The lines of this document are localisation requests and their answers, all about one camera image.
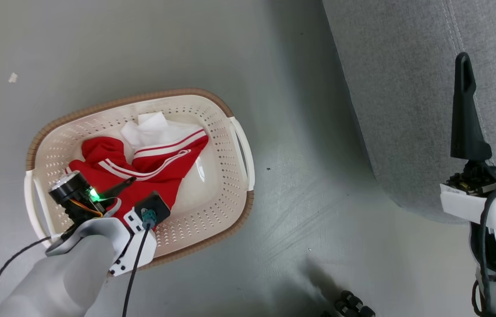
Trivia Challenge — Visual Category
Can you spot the left gripper with black motor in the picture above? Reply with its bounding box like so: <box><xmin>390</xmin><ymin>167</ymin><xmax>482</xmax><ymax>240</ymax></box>
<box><xmin>48</xmin><ymin>171</ymin><xmax>137</xmax><ymax>234</ymax></box>

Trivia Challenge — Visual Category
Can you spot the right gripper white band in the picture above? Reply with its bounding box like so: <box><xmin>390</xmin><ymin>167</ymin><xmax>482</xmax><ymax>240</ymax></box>
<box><xmin>440</xmin><ymin>40</ymin><xmax>496</xmax><ymax>235</ymax></box>

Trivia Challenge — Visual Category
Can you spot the red jersey with white stripes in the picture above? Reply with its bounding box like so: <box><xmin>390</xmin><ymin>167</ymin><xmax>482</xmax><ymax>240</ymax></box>
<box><xmin>65</xmin><ymin>129</ymin><xmax>209</xmax><ymax>221</ymax></box>

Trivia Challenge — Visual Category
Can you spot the grey fabric sofa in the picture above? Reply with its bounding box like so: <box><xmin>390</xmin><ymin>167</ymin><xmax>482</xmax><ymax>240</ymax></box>
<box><xmin>322</xmin><ymin>0</ymin><xmax>496</xmax><ymax>223</ymax></box>

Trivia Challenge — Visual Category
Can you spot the white cloth garment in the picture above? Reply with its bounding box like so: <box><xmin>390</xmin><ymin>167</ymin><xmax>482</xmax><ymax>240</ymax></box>
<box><xmin>120</xmin><ymin>111</ymin><xmax>204</xmax><ymax>152</ymax></box>

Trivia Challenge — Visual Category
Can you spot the cream perforated plastic laundry basket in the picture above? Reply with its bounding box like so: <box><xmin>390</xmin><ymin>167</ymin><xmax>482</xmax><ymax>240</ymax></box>
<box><xmin>24</xmin><ymin>88</ymin><xmax>256</xmax><ymax>270</ymax></box>

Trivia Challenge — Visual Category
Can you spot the black smooth camera cable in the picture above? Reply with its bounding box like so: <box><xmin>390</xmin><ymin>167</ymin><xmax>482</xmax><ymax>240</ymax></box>
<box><xmin>121</xmin><ymin>210</ymin><xmax>157</xmax><ymax>317</ymax></box>

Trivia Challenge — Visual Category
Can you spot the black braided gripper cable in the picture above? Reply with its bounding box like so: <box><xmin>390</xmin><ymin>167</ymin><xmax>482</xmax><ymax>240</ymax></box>
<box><xmin>0</xmin><ymin>236</ymin><xmax>53</xmax><ymax>317</ymax></box>

